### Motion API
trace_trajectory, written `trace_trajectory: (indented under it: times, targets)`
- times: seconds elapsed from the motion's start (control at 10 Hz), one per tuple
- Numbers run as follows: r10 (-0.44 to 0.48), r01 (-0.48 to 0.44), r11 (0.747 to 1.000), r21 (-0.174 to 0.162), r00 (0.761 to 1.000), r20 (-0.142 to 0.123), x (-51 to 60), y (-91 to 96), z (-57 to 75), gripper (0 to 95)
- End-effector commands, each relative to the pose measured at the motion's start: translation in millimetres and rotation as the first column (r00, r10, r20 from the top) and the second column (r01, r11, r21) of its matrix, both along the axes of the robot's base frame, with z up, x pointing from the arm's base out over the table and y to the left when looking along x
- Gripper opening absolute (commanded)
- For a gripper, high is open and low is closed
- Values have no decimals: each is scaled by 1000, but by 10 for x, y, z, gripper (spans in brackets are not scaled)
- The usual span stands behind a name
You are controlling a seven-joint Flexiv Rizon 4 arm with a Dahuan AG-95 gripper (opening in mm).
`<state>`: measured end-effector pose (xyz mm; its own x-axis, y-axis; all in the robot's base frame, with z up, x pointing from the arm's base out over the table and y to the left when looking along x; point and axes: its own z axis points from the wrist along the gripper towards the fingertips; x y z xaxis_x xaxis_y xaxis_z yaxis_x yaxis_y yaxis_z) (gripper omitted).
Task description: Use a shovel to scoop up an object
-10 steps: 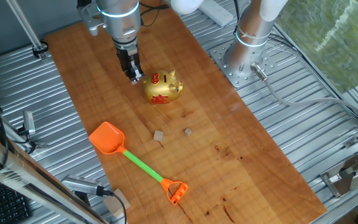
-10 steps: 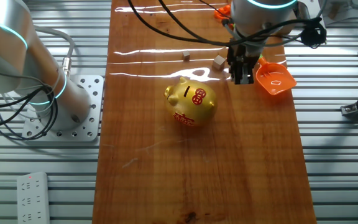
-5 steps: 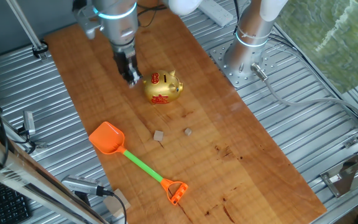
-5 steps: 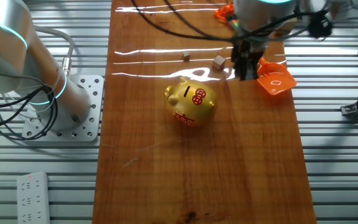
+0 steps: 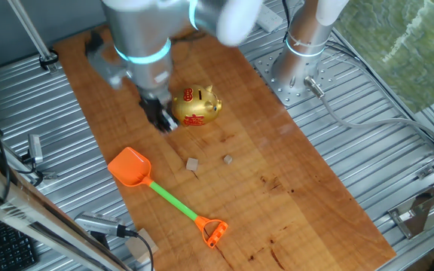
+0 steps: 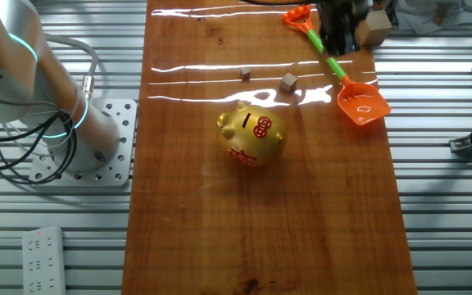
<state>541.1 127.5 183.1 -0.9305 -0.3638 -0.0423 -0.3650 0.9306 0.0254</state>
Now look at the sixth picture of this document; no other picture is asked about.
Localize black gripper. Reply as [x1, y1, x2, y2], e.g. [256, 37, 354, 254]
[316, 0, 364, 57]

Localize small wooden cube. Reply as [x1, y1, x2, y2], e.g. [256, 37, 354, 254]
[279, 72, 299, 93]

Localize orange green toy shovel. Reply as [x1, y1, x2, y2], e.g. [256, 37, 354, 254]
[281, 4, 393, 126]

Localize large wooden block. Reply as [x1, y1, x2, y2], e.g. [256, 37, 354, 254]
[355, 8, 393, 47]

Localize white paper sheets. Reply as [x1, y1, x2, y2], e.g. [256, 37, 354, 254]
[393, 0, 472, 36]

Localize golden piggy bank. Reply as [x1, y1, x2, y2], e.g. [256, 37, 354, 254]
[216, 100, 288, 168]

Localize brown wooden board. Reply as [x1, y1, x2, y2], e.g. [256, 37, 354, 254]
[120, 0, 420, 295]

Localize white power strip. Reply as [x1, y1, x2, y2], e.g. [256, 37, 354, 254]
[21, 225, 67, 295]

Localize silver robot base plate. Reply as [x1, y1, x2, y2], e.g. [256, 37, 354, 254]
[29, 98, 138, 188]

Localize grey base cable with connector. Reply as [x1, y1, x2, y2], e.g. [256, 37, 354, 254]
[43, 34, 100, 102]

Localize black base cable bundle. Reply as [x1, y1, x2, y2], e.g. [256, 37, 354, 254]
[0, 112, 77, 185]

